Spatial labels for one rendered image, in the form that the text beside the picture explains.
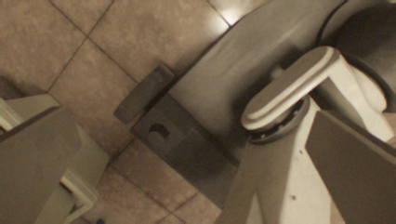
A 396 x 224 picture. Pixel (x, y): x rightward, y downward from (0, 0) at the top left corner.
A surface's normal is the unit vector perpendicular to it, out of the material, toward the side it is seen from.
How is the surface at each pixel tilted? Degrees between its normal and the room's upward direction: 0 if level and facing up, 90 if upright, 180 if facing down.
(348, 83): 0
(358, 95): 23
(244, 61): 0
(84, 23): 0
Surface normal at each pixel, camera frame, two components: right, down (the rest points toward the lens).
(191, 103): -0.05, 0.34
